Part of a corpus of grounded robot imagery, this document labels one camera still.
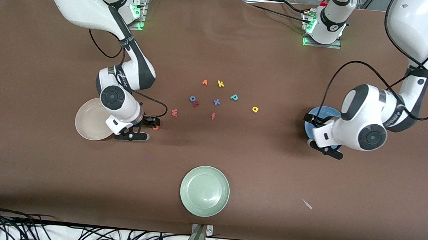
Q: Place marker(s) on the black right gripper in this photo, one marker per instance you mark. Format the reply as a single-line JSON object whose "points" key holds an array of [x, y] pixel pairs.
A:
{"points": [[148, 121]]}

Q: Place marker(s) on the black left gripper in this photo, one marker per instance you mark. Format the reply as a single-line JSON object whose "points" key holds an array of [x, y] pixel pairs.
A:
{"points": [[314, 119]]}

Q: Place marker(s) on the pink foam letter w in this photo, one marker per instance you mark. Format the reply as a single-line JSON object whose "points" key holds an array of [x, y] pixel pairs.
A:
{"points": [[174, 113]]}

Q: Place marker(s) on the teal foam letter p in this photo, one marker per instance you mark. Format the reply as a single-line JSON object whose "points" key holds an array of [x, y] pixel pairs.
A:
{"points": [[234, 97]]}

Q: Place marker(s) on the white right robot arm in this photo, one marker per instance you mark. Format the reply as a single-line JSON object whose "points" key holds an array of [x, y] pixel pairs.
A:
{"points": [[79, 1]]}

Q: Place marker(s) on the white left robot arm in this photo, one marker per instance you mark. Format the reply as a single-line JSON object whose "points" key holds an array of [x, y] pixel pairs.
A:
{"points": [[364, 119]]}

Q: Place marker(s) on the blue plate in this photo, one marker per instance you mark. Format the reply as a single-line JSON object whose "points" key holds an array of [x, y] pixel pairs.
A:
{"points": [[327, 111]]}

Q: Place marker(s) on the blue foam letter o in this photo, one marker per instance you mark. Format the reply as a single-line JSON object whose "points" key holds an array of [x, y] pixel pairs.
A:
{"points": [[192, 98]]}

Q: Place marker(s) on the red foam letter z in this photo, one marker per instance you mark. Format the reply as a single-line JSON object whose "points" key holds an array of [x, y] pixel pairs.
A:
{"points": [[196, 104]]}

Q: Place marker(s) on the pink foam letter f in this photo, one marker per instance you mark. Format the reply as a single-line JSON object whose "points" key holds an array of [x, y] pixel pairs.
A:
{"points": [[213, 116]]}

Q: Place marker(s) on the beige brown plate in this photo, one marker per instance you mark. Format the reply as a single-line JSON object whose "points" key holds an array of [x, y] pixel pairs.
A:
{"points": [[89, 120]]}

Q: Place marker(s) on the blue foam letter x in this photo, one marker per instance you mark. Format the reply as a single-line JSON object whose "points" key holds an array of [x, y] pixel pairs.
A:
{"points": [[216, 102]]}

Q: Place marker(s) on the yellow foam letter k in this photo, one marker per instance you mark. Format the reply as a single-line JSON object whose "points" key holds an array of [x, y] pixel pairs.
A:
{"points": [[220, 84]]}

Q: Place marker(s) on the white paper scrap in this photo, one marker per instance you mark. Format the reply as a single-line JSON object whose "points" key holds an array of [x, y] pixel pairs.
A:
{"points": [[307, 204]]}

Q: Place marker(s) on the pale green plate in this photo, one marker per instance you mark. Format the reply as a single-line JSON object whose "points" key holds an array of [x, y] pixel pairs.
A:
{"points": [[204, 191]]}

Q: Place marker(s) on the brown table cover sheet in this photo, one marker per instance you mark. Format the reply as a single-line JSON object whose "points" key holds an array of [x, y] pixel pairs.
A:
{"points": [[218, 52]]}

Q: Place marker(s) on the grey metal clamp plate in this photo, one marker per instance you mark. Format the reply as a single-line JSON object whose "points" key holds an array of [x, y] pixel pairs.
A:
{"points": [[210, 230]]}

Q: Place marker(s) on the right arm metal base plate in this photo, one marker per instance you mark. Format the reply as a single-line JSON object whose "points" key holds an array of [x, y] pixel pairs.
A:
{"points": [[139, 26]]}

